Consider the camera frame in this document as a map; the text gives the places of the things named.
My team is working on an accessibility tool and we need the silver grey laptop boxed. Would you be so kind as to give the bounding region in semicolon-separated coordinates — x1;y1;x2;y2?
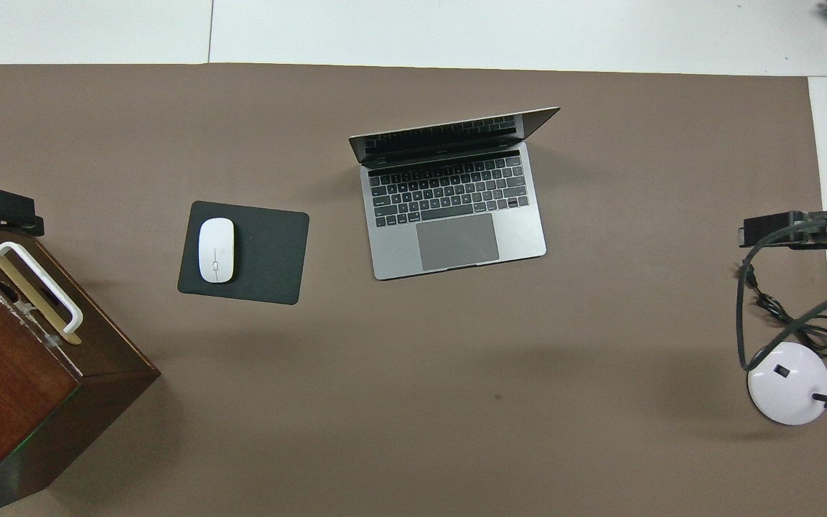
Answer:
348;107;561;281

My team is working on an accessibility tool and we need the brass box plate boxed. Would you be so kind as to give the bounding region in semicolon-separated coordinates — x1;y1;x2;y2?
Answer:
0;243;82;345

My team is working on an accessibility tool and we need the white desk lamp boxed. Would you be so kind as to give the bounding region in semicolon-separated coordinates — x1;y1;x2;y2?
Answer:
747;294;827;426

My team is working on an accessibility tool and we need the white computer mouse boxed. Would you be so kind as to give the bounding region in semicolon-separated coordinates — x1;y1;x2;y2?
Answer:
198;218;235;284

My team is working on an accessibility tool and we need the black mouse pad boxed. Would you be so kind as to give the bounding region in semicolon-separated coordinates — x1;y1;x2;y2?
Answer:
177;200;310;306

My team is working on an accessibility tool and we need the brown table mat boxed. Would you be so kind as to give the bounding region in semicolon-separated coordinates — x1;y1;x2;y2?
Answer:
0;63;827;517

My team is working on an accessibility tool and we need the black lamp power cable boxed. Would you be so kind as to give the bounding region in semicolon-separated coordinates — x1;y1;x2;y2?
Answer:
735;260;827;406

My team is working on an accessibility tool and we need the white box handle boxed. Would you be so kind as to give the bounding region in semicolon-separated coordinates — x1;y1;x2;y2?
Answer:
0;242;83;333

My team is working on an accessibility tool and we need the dark right arm cable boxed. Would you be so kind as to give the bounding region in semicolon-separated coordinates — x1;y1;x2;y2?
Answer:
735;212;827;374

